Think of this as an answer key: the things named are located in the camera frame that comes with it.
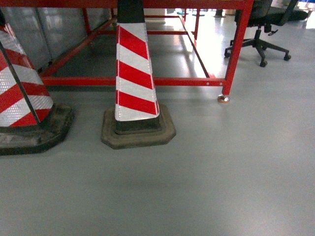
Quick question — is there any red white traffic cone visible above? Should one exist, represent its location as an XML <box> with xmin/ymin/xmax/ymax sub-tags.
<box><xmin>101</xmin><ymin>0</ymin><xmax>176</xmax><ymax>149</ymax></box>

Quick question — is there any red white cone left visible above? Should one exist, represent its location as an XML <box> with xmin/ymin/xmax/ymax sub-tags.
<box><xmin>0</xmin><ymin>15</ymin><xmax>74</xmax><ymax>155</ymax></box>

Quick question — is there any black office chair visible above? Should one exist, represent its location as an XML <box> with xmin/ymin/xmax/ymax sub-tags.
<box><xmin>223</xmin><ymin>0</ymin><xmax>309</xmax><ymax>68</ymax></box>

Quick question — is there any red metal frame table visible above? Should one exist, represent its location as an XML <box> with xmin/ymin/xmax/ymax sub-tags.
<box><xmin>0</xmin><ymin>0</ymin><xmax>253</xmax><ymax>96</ymax></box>

